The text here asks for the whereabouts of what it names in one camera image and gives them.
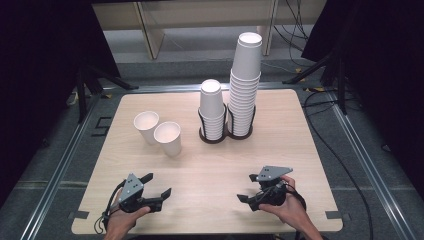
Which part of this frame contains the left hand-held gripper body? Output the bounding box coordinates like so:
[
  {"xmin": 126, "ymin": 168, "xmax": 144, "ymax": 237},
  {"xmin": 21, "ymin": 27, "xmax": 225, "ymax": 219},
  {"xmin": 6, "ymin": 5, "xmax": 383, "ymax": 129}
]
[{"xmin": 117, "ymin": 172, "xmax": 164, "ymax": 214}]

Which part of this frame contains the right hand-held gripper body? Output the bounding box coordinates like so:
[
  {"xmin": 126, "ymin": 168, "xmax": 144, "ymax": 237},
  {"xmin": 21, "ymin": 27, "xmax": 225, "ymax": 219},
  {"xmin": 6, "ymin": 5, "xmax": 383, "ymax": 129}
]
[{"xmin": 255, "ymin": 165, "xmax": 294, "ymax": 207}]

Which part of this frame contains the single white paper cup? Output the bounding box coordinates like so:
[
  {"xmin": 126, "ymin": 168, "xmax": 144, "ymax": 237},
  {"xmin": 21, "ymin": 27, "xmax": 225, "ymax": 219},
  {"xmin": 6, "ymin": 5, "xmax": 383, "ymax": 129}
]
[
  {"xmin": 133, "ymin": 110, "xmax": 161, "ymax": 146},
  {"xmin": 153, "ymin": 121, "xmax": 183, "ymax": 158}
]

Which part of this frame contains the black double cup holder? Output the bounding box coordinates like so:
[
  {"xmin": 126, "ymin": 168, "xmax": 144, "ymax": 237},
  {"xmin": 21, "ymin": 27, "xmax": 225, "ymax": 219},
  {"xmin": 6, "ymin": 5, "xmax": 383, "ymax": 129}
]
[{"xmin": 197, "ymin": 103, "xmax": 257, "ymax": 145}]

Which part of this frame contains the short stack of paper cups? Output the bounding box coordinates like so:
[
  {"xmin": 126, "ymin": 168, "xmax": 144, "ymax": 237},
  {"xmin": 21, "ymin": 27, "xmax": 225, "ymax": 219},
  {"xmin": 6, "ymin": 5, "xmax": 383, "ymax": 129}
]
[{"xmin": 197, "ymin": 78, "xmax": 228, "ymax": 141}]

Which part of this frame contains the tall stack of paper cups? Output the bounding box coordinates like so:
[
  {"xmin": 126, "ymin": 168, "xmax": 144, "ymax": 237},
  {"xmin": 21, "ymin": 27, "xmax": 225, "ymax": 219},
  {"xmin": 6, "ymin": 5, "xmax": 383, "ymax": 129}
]
[{"xmin": 226, "ymin": 31, "xmax": 264, "ymax": 138}]

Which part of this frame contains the person's right hand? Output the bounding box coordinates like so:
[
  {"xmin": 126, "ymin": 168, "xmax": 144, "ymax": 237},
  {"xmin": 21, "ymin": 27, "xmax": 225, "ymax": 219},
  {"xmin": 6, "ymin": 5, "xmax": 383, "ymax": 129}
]
[{"xmin": 259, "ymin": 174, "xmax": 313, "ymax": 231}]

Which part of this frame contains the person's left hand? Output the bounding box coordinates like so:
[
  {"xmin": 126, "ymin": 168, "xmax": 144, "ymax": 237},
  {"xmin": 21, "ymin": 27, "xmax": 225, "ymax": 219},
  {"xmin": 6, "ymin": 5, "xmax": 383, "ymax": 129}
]
[{"xmin": 104, "ymin": 205, "xmax": 152, "ymax": 238}]

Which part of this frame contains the black metal stand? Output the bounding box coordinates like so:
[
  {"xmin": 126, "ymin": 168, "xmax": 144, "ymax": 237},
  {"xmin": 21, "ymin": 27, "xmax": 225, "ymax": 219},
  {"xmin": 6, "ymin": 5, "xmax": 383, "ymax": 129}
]
[
  {"xmin": 75, "ymin": 63, "xmax": 140, "ymax": 124},
  {"xmin": 282, "ymin": 49, "xmax": 348, "ymax": 116}
]

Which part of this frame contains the dark curtain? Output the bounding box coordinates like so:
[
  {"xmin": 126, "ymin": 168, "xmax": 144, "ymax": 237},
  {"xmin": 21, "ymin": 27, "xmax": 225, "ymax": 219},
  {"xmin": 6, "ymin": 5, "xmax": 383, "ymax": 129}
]
[
  {"xmin": 0, "ymin": 0, "xmax": 122, "ymax": 208},
  {"xmin": 300, "ymin": 0, "xmax": 424, "ymax": 196}
]

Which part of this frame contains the beige wooden shelf unit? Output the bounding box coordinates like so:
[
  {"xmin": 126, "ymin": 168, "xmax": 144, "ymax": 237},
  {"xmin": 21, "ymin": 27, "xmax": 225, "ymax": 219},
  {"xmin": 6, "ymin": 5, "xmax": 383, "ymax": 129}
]
[{"xmin": 92, "ymin": 0, "xmax": 280, "ymax": 61}]

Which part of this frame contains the left hand-held gripper cable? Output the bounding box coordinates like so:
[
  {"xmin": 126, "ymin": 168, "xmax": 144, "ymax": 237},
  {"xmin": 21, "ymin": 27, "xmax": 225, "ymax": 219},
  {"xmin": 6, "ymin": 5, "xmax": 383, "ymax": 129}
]
[{"xmin": 93, "ymin": 179, "xmax": 127, "ymax": 234}]

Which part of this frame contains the hand-held gripper cable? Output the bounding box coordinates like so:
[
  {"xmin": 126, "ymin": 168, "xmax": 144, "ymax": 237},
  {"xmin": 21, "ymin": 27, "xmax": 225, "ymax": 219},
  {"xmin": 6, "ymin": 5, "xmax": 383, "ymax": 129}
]
[
  {"xmin": 283, "ymin": 184, "xmax": 308, "ymax": 240},
  {"xmin": 93, "ymin": 179, "xmax": 127, "ymax": 234}
]

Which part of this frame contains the right hand-held gripper cable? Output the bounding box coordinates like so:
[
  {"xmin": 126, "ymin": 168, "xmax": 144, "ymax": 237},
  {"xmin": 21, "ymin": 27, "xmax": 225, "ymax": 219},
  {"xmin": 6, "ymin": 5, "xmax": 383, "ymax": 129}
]
[{"xmin": 283, "ymin": 184, "xmax": 308, "ymax": 240}]

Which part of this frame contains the aluminium floor rail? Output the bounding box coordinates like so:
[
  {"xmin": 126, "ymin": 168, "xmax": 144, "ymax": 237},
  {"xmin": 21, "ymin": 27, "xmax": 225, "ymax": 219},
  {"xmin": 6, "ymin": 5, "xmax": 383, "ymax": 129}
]
[
  {"xmin": 326, "ymin": 91, "xmax": 418, "ymax": 240},
  {"xmin": 101, "ymin": 81, "xmax": 323, "ymax": 95},
  {"xmin": 19, "ymin": 94, "xmax": 105, "ymax": 240}
]

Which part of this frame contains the black floor cable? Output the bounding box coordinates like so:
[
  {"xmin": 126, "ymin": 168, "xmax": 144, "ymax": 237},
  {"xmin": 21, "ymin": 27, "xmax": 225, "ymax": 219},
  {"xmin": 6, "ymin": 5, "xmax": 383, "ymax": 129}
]
[{"xmin": 301, "ymin": 89, "xmax": 375, "ymax": 240}]

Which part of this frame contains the bundle of hanging cables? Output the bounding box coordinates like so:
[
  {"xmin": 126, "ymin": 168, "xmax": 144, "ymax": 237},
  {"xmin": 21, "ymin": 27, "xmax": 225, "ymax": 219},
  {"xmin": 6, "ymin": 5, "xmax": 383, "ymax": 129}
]
[{"xmin": 272, "ymin": 0, "xmax": 311, "ymax": 53}]

